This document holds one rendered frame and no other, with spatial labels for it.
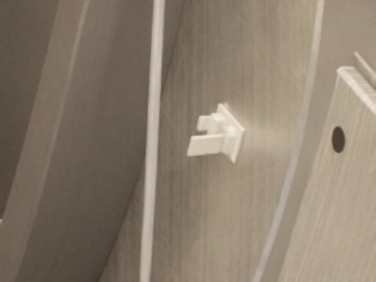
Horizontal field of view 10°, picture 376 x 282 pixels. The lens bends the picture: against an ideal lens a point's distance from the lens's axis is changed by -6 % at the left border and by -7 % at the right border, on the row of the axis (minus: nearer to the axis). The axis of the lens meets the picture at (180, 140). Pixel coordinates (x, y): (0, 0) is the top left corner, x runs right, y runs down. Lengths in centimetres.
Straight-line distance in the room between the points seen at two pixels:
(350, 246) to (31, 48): 105
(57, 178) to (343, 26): 19
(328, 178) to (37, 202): 19
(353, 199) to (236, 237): 11
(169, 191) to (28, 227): 7
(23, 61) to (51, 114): 88
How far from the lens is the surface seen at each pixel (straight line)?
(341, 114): 87
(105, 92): 101
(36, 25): 190
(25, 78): 188
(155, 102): 96
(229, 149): 96
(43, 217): 104
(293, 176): 93
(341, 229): 87
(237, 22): 96
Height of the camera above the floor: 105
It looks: 6 degrees down
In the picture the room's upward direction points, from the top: 1 degrees clockwise
